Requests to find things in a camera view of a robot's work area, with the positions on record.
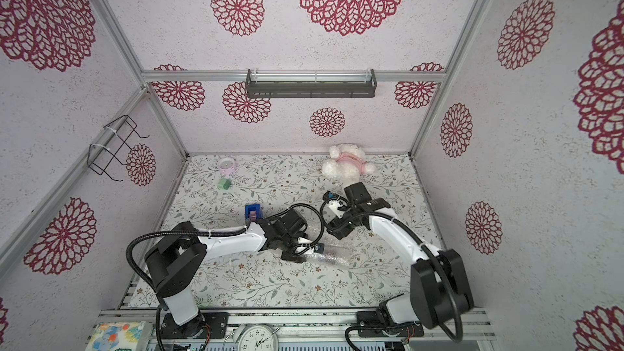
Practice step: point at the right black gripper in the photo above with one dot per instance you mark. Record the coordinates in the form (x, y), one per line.
(343, 222)

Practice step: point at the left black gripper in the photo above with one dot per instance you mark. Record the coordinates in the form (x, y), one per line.
(293, 257)

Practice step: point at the purple glass bottle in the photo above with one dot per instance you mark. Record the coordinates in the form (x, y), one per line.
(330, 258)

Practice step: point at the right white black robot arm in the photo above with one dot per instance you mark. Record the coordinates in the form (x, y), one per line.
(439, 290)

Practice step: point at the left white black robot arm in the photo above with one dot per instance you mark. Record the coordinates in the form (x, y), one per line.
(169, 260)

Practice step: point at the blue tape dispenser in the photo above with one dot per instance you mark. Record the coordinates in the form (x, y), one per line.
(253, 213)

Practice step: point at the white teddy bear pink shirt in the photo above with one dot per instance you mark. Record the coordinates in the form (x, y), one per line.
(347, 165)

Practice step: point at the white analog clock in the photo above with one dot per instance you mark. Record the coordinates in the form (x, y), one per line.
(258, 338)

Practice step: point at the colourful patterned box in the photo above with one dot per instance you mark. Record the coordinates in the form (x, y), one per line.
(128, 336)

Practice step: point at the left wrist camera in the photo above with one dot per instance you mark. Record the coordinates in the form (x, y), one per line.
(306, 245)

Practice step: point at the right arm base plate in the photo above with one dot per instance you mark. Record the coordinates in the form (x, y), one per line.
(374, 324)

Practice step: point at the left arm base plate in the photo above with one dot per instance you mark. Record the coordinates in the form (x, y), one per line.
(205, 325)

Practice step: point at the black wall shelf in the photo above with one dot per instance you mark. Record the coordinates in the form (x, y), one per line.
(310, 86)

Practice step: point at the black wire wall rack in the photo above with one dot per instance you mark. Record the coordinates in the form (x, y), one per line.
(101, 156)

